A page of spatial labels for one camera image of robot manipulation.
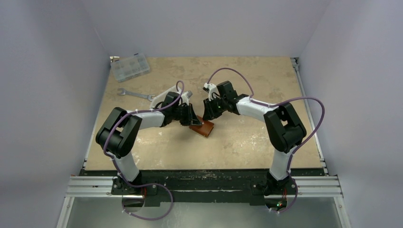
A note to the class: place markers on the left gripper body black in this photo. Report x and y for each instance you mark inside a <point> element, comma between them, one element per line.
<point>181,114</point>

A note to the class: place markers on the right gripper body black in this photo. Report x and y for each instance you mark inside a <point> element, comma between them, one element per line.
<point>209,109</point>

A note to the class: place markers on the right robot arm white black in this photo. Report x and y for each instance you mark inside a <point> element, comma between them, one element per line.
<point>285,129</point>

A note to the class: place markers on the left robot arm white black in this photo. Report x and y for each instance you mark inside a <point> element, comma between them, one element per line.
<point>118,133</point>

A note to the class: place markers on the silver open-end wrench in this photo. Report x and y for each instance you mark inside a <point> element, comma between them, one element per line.
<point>122,92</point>

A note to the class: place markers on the clear plastic organizer box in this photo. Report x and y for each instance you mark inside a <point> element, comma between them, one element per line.
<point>124,69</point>

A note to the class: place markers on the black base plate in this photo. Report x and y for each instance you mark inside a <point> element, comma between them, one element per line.
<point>205,186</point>

